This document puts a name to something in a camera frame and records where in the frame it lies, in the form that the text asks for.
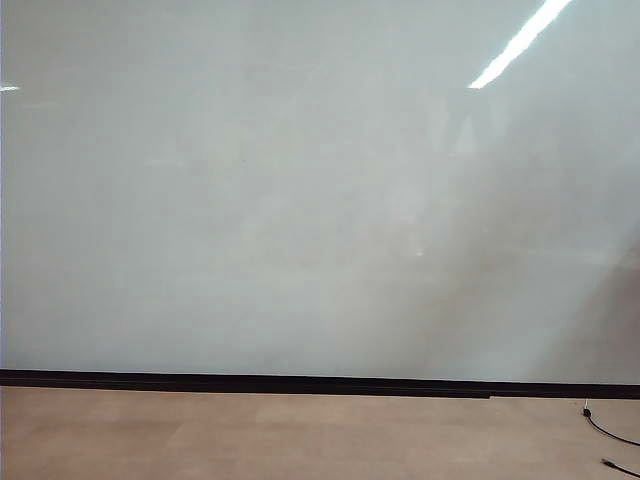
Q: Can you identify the white glossy whiteboard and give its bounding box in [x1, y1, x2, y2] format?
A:
[0, 0, 640, 387]

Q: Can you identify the black cable with flat plug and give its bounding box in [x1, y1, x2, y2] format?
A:
[601, 458, 640, 479]

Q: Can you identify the black whiteboard bottom rail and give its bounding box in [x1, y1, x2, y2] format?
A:
[0, 368, 640, 401]

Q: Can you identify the black cable with round plug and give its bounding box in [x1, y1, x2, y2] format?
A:
[581, 398, 640, 448]

